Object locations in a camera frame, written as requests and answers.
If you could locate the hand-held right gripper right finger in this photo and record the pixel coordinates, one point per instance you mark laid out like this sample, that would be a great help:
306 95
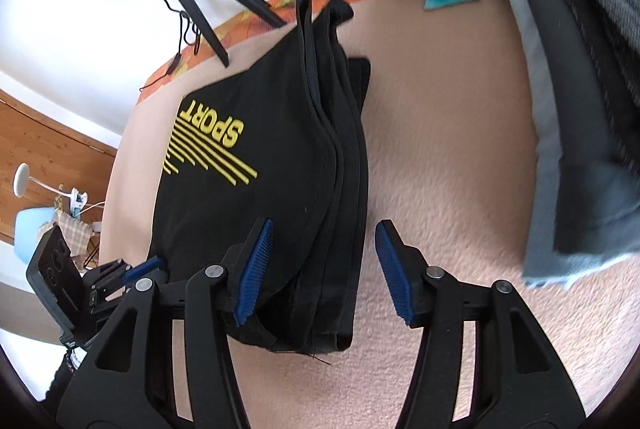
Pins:
392 269

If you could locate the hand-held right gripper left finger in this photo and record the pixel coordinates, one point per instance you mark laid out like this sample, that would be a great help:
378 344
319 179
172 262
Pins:
255 269

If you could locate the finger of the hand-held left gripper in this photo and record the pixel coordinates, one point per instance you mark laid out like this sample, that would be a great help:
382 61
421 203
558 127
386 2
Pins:
145 268
111 276

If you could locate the black pants with yellow print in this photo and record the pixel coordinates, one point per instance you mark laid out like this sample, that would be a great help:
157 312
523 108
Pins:
280 109

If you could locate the light blue round object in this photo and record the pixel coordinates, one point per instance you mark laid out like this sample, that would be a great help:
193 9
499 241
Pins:
30 234

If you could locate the checked cloth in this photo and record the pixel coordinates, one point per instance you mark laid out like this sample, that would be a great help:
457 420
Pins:
75 229

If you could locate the white clip desk lamp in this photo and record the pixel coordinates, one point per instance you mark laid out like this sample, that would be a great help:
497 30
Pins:
21 179

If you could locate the dark clothing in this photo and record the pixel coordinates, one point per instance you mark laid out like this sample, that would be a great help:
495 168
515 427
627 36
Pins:
62 379

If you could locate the wooden door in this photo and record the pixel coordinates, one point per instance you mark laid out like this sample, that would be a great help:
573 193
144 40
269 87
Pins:
50 134

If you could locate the pink blanket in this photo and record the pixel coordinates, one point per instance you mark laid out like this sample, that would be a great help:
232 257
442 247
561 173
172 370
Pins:
450 134

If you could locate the pile of grey folded clothes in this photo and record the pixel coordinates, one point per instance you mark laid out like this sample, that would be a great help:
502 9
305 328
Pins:
542 209

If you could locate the stack of folded grey clothes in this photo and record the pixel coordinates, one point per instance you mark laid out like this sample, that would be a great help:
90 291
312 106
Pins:
575 109

